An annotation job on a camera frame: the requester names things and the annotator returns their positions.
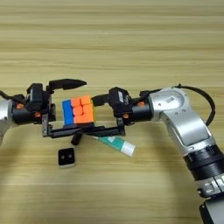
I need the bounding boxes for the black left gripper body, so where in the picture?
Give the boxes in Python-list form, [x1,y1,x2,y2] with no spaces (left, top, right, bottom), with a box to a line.
[25,83,57,138]

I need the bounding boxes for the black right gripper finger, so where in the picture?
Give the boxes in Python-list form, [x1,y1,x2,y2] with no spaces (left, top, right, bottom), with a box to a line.
[87,125,121,137]
[92,94,112,107]

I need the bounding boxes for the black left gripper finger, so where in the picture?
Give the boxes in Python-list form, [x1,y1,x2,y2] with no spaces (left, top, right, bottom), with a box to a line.
[47,78,88,92]
[51,125,90,139]

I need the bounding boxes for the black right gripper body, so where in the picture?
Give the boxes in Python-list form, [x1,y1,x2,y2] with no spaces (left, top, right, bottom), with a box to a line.
[108,87,133,137]

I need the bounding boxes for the green white glue stick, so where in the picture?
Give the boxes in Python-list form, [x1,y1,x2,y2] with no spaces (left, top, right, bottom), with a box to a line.
[93,134,137,158]

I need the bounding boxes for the multicolour puzzle cube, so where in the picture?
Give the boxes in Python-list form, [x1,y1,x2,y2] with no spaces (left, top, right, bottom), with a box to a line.
[61,95,95,127]

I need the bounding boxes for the black square box white base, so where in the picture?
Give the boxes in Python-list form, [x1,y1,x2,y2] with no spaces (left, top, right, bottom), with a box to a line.
[57,147,77,169]

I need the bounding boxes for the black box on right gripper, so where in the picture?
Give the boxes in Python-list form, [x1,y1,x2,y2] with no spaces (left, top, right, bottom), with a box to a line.
[115,88,131,107]

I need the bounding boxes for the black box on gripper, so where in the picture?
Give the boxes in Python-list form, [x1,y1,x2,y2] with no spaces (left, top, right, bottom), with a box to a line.
[115,88,131,107]
[26,83,45,112]

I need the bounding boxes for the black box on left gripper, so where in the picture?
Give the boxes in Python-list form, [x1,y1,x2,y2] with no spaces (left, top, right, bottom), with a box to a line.
[26,83,45,112]

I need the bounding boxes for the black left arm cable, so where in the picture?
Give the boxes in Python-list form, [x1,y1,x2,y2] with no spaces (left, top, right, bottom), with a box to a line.
[0,90,25,106]

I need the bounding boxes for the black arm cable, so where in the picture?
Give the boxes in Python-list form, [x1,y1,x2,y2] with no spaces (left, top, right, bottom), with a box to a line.
[139,83,217,127]
[0,90,25,106]

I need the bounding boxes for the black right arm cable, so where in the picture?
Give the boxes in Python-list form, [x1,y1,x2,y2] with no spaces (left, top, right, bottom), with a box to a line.
[139,83,217,127]

